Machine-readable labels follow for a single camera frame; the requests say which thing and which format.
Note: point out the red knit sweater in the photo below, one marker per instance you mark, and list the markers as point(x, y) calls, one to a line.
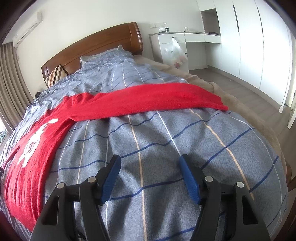
point(30, 160)

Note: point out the white wardrobe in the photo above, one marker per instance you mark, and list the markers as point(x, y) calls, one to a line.
point(256, 44)

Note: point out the white air conditioner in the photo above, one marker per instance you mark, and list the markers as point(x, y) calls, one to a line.
point(27, 28)

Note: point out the wooden bed headboard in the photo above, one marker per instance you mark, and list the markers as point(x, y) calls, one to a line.
point(127, 35)

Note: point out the small round bedside device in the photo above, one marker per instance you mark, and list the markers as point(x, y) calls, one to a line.
point(37, 94)

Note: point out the blue plaid duvet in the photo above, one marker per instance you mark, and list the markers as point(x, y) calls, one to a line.
point(150, 200)

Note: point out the items on desk top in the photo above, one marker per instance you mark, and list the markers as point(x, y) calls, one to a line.
point(164, 30)

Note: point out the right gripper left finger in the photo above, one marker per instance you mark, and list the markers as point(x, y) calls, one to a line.
point(72, 211)

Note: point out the beige bed blanket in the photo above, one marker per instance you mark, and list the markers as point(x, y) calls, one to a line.
point(232, 102)

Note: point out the beige curtain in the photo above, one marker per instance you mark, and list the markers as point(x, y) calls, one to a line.
point(15, 96)

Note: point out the white desk with drawers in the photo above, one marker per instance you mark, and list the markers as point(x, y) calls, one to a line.
point(193, 44)

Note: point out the white plastic bag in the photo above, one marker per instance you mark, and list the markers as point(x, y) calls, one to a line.
point(173, 54)

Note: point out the striped brown pillow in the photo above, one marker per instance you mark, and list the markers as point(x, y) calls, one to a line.
point(56, 75)

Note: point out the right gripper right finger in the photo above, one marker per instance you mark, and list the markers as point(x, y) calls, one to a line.
point(242, 218)

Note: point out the grey bed pillow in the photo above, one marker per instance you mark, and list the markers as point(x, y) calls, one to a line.
point(85, 59)

